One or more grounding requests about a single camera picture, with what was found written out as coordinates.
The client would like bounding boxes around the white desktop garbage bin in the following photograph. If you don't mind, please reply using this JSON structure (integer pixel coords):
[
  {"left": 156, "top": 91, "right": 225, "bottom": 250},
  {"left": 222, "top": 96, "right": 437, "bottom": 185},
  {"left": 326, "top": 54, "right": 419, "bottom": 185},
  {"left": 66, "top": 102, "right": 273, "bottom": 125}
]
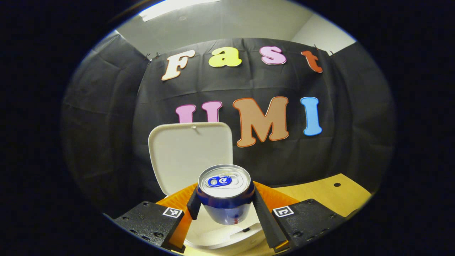
[{"left": 148, "top": 122, "right": 268, "bottom": 251}]

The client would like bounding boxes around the black backdrop cloth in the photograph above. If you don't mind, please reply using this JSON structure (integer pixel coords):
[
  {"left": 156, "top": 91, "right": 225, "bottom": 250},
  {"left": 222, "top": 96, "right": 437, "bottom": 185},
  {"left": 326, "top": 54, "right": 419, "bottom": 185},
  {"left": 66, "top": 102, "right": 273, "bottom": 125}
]
[{"left": 60, "top": 30, "right": 397, "bottom": 217}]

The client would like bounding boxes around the blue pop can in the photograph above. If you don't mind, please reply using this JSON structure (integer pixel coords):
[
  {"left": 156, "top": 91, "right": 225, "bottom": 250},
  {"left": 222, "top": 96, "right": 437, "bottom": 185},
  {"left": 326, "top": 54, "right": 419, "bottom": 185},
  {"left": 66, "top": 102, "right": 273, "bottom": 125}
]
[{"left": 196, "top": 164, "right": 256, "bottom": 225}]

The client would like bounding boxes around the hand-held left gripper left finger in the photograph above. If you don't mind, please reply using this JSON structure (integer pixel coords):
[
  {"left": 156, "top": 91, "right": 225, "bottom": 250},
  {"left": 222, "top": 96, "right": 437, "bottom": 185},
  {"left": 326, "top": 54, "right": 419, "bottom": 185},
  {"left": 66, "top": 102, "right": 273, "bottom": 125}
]
[{"left": 114, "top": 183, "right": 202, "bottom": 254}]

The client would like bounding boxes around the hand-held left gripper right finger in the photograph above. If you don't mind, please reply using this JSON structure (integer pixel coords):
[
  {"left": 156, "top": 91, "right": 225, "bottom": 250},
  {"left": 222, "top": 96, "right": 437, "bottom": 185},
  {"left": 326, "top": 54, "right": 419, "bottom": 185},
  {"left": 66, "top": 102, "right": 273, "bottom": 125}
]
[{"left": 252, "top": 181, "right": 347, "bottom": 254}]

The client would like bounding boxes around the ceiling light panel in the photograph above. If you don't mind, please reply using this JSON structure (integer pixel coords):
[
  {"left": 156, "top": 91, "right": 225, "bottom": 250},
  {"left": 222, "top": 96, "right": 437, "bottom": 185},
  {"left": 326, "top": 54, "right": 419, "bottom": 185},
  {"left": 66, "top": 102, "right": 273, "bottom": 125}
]
[{"left": 139, "top": 0, "right": 221, "bottom": 22}]

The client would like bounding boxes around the wooden desktop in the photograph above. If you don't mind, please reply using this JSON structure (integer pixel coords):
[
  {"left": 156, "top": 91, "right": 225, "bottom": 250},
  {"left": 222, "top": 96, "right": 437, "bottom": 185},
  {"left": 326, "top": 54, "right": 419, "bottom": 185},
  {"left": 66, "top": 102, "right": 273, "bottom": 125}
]
[{"left": 178, "top": 174, "right": 372, "bottom": 256}]

